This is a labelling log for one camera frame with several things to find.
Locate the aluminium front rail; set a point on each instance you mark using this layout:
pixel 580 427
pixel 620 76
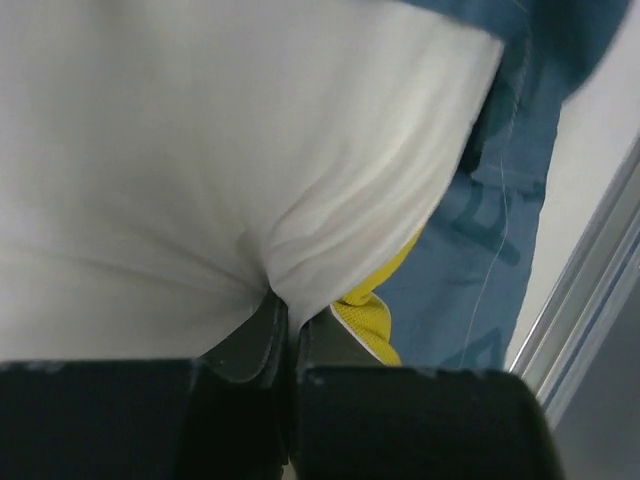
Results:
pixel 587 297

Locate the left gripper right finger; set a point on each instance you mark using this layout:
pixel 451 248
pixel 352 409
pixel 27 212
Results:
pixel 340 410

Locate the white pillow with yellow edge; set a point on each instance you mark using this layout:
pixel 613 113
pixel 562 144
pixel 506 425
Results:
pixel 165 164

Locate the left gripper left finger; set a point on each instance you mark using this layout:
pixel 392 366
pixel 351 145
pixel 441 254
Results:
pixel 240 426

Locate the blue cartoon print pillowcase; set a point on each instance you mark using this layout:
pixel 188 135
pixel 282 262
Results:
pixel 455 301

